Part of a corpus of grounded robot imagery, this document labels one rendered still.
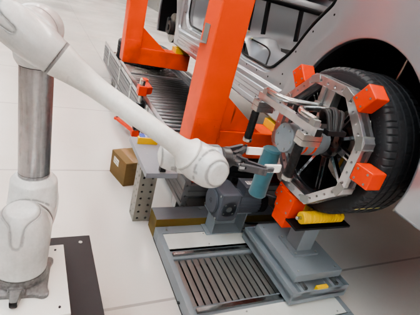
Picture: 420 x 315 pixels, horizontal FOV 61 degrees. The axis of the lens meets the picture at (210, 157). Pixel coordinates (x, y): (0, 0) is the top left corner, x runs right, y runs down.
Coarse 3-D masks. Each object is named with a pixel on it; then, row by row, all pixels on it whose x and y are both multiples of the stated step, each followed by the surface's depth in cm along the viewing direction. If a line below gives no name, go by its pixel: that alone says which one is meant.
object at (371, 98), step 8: (368, 88) 130; (376, 88) 130; (360, 96) 133; (368, 96) 130; (376, 96) 128; (384, 96) 130; (360, 104) 133; (368, 104) 130; (376, 104) 131; (384, 104) 132; (368, 112) 136
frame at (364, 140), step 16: (320, 80) 152; (336, 80) 150; (288, 96) 171; (304, 96) 168; (352, 96) 136; (352, 112) 137; (352, 128) 136; (368, 128) 135; (272, 144) 181; (368, 144) 132; (288, 160) 178; (352, 160) 135; (304, 192) 161; (320, 192) 150; (336, 192) 142
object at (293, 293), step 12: (252, 228) 208; (252, 240) 198; (252, 252) 198; (264, 252) 188; (264, 264) 188; (276, 264) 186; (276, 276) 178; (288, 276) 178; (336, 276) 189; (288, 288) 170; (300, 288) 171; (312, 288) 176; (324, 288) 174; (336, 288) 179; (288, 300) 169; (300, 300) 171; (312, 300) 176
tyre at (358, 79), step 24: (336, 72) 155; (360, 72) 145; (408, 96) 144; (384, 120) 133; (408, 120) 137; (384, 144) 133; (408, 144) 136; (384, 168) 134; (408, 168) 139; (360, 192) 142; (384, 192) 142
